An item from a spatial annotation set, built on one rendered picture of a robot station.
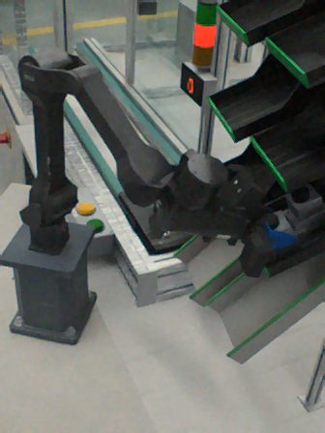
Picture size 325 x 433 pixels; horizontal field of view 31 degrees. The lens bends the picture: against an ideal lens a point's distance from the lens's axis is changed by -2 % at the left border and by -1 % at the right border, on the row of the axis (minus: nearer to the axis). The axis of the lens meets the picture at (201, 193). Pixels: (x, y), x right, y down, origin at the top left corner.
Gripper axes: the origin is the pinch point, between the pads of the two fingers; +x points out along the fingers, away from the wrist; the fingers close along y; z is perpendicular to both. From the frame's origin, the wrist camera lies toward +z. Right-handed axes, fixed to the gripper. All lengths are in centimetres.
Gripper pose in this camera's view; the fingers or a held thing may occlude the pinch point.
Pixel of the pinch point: (272, 226)
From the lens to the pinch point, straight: 91.5
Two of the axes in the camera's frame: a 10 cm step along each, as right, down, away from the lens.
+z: 3.3, -7.9, -5.1
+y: -2.1, -5.9, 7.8
